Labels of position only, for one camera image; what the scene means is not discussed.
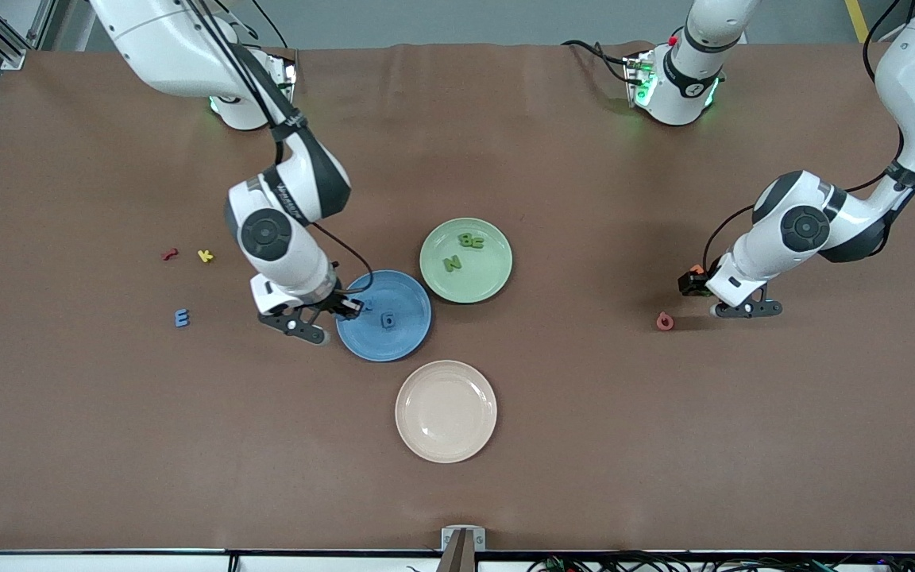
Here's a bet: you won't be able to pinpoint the blue plastic plate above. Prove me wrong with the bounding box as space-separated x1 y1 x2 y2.
335 269 433 363

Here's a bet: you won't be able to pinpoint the green plastic plate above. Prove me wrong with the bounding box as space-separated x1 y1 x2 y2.
419 217 514 305

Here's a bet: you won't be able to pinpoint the beige plastic plate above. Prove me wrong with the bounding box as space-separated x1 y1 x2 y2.
394 359 499 465

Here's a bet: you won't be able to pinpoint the brown table cover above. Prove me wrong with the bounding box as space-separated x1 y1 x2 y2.
0 41 915 555

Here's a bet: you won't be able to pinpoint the black left base cable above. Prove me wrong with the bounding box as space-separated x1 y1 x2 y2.
561 38 635 85

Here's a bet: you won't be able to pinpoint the black base cable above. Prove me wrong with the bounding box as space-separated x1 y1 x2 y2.
248 0 299 64
561 38 635 85

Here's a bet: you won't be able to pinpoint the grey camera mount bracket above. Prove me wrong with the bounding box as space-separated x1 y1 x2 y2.
438 526 487 572

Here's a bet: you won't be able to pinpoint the black right base cable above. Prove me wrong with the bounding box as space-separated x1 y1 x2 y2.
248 0 299 64

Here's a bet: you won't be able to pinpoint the tangled black floor cables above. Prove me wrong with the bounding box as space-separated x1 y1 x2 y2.
529 547 915 572

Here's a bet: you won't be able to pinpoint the white table edge rail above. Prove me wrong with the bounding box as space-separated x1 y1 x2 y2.
0 551 915 572

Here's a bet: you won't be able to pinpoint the aluminium frame profile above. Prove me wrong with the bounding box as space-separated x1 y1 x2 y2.
0 0 57 71

